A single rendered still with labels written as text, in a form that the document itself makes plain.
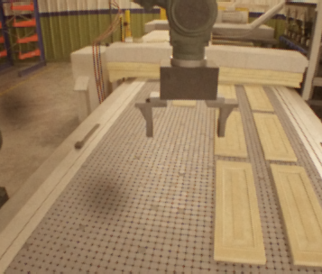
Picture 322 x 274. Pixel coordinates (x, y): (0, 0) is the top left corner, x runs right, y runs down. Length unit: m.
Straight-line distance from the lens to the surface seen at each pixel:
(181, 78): 1.03
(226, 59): 3.05
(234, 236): 1.13
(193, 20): 0.95
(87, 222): 1.21
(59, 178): 1.49
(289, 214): 1.29
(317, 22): 3.43
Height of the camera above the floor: 1.72
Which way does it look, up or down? 28 degrees down
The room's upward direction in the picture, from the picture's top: straight up
